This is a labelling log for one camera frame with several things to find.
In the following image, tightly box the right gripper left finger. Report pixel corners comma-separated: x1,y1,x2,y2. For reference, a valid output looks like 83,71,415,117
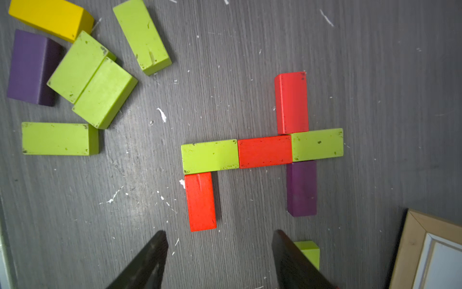
107,230,168,289

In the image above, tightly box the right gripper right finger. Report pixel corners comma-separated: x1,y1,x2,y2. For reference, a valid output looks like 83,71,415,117
271,230,337,289

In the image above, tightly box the purple block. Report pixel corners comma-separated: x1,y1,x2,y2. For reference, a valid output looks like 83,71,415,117
7,30,64,107
286,161,317,217

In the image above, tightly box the lime block bottom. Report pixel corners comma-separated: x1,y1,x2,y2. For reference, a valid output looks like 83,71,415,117
181,139,239,175

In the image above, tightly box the lime block pair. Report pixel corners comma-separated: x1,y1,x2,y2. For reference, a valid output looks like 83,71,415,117
47,31,117,104
72,57,138,130

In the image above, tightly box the yellow block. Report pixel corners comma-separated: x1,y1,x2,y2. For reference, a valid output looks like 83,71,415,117
8,0,95,43

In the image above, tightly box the wooden picture frame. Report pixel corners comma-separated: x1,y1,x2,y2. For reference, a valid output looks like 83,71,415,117
389,209,462,289

